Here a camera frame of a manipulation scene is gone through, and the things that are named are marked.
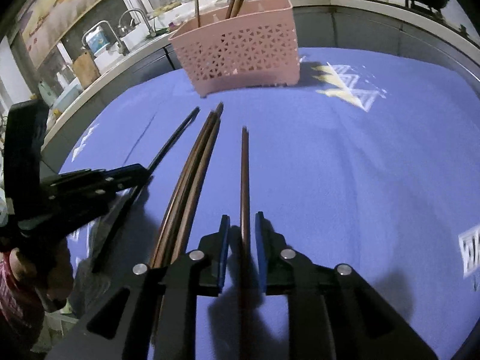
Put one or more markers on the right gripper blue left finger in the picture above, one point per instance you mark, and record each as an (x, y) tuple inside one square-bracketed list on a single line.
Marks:
[(215, 247)]

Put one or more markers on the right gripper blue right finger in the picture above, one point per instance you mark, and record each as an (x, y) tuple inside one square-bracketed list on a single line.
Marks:
[(278, 262)]

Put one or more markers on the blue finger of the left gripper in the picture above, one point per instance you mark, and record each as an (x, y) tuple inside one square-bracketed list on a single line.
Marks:
[(98, 181)]

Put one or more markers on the dark brown wooden chopstick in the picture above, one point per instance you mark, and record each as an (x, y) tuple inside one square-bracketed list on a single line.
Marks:
[(192, 201)]

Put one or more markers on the reddish brown wooden chopstick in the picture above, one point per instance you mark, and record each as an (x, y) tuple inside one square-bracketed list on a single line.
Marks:
[(245, 192)]

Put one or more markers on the chrome kitchen faucet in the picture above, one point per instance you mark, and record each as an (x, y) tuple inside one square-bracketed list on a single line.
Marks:
[(137, 16), (102, 37)]

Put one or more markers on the person's left hand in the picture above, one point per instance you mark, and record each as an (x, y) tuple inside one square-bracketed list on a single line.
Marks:
[(47, 270)]

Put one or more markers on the wooden cutting board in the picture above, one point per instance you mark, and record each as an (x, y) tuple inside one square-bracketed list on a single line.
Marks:
[(85, 69)]

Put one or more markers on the blue printed tablecloth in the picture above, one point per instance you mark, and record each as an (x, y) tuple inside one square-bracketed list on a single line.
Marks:
[(371, 160)]

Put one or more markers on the fruit print window blind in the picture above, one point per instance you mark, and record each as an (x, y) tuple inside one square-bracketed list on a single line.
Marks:
[(45, 22)]

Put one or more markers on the pink perforated utensil basket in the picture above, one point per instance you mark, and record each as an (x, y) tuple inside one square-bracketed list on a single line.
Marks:
[(258, 47)]

